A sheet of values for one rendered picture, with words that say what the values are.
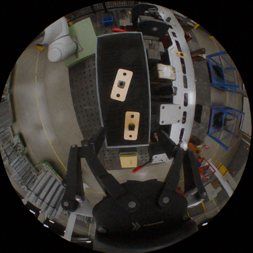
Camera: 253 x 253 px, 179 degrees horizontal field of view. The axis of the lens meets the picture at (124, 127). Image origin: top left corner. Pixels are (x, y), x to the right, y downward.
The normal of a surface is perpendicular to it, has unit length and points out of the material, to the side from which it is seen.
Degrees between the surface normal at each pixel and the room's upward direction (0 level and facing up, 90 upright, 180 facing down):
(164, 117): 0
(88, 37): 42
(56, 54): 48
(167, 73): 0
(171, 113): 0
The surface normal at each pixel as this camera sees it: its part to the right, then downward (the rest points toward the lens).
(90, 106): -0.01, 0.37
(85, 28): 0.12, 0.88
